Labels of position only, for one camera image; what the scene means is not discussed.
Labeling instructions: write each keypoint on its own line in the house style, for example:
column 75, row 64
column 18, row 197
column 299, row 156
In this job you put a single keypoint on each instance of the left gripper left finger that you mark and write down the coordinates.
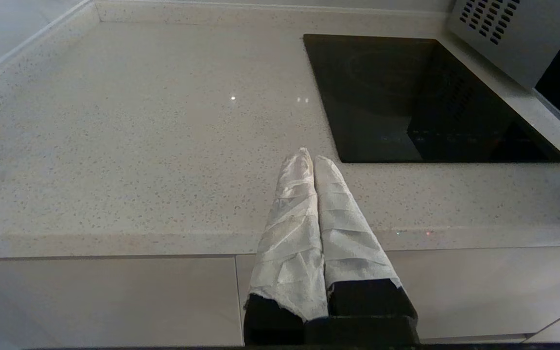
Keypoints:
column 289, row 243

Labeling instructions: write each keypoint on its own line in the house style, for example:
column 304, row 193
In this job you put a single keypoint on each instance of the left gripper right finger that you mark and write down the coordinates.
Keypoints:
column 348, row 243

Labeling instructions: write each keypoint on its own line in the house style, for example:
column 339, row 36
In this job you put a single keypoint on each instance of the silver microwave oven body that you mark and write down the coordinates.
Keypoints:
column 513, row 39

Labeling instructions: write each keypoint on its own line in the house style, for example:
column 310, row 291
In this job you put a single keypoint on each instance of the black induction cooktop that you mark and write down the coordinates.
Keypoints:
column 406, row 97

